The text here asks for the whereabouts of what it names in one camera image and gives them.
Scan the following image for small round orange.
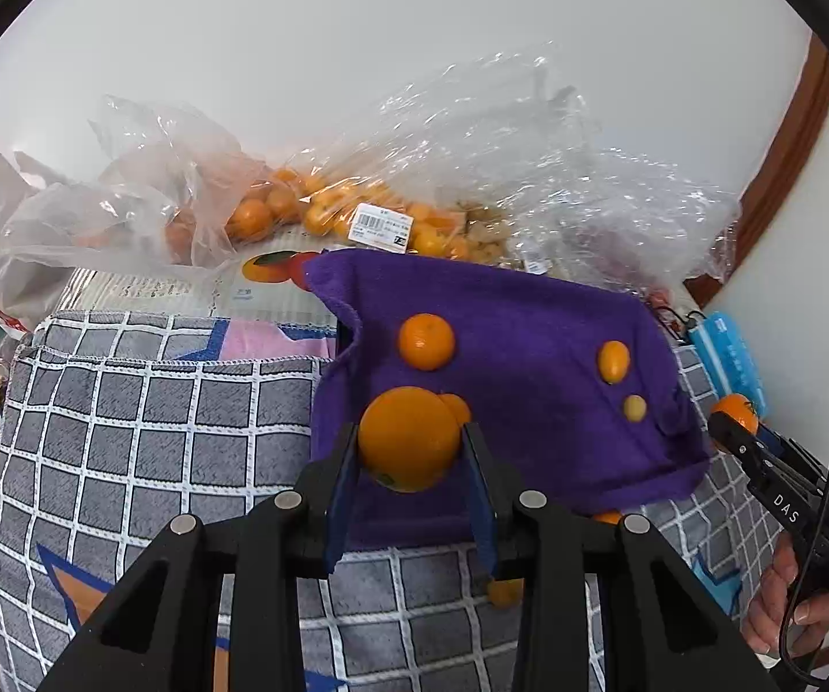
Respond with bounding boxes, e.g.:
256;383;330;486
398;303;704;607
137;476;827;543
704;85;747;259
487;580;524;609

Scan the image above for small yellow green fruit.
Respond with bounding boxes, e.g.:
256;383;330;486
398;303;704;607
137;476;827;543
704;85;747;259
623;394;647;423

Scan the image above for oval yellow kumquat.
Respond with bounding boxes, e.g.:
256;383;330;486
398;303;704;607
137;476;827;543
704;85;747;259
597;339;632;386

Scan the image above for large bumpy orange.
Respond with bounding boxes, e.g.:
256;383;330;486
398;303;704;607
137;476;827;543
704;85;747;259
397;313;457;372

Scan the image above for medium orange mandarin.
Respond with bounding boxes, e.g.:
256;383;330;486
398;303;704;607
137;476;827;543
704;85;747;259
593;511;624;525

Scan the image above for person's right hand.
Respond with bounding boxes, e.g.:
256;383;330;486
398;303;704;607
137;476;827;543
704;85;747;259
741;536;829;661

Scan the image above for blue tissue pack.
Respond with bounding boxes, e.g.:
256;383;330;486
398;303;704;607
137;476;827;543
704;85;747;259
687;311;768;419

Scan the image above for black eyeglasses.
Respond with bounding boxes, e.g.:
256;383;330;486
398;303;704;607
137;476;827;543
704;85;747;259
649;304;707;345

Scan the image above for grey checked table cloth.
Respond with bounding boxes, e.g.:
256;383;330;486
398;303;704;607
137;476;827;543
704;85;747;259
0;309;783;692

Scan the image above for purple towel lined tray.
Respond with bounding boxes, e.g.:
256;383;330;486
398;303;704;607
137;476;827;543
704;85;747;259
305;249;710;514

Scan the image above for bag of red tomatoes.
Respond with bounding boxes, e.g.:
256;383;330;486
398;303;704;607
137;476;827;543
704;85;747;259
507;148;741;297

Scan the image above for fruit printed cardboard box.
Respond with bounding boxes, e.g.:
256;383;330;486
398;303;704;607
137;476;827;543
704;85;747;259
55;259;336;328

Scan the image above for bag of kumquats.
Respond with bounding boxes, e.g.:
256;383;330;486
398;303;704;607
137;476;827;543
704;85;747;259
287;41;593;238

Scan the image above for bag of small oranges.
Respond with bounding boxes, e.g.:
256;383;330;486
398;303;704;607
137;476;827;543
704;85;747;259
2;95;299;280

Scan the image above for brown wooden door frame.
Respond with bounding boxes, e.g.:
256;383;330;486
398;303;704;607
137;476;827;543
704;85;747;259
681;31;829;310

